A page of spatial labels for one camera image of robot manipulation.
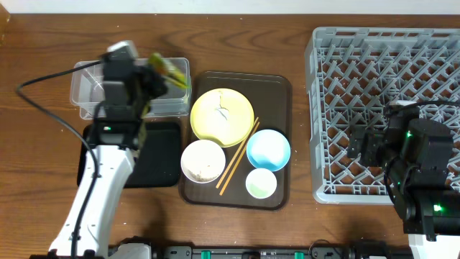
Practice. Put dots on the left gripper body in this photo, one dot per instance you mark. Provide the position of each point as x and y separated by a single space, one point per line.
150 88

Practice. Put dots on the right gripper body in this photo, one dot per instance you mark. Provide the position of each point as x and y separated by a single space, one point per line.
375 153

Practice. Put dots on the green snack wrapper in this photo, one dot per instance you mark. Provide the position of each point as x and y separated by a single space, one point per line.
167 70

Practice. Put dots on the white bowl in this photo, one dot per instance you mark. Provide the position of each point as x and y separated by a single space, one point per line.
202 152

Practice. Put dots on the blue bowl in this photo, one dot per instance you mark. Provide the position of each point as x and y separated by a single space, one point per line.
268 149

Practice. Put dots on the small white green cup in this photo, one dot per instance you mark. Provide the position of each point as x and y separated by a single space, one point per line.
261 183

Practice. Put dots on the white tissue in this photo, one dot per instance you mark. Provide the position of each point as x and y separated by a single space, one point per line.
223 112

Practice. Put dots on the pile of rice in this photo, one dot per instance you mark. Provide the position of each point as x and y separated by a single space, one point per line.
203 173

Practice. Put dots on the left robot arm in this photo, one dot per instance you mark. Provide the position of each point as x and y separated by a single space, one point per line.
88 225

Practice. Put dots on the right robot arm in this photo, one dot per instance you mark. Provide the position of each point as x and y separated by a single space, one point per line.
414 153

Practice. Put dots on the clear plastic waste bin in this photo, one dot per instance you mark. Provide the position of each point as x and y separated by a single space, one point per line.
87 92

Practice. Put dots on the grey dishwasher rack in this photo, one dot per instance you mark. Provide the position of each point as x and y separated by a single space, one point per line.
352 74

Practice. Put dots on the black waste tray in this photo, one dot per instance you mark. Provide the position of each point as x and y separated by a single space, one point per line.
156 147

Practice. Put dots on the yellow plate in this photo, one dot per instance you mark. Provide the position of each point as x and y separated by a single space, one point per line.
207 124

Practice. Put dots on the lower wooden chopstick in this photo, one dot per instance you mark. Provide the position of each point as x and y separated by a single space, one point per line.
229 176

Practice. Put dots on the wooden chopstick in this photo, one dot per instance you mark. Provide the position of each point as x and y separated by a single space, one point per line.
229 176
236 154

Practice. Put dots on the upper wooden chopstick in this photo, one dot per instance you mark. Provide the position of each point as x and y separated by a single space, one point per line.
236 154

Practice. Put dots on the brown serving tray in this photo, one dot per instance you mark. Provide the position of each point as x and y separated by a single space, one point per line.
271 99

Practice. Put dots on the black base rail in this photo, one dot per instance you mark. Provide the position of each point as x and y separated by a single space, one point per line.
137 247

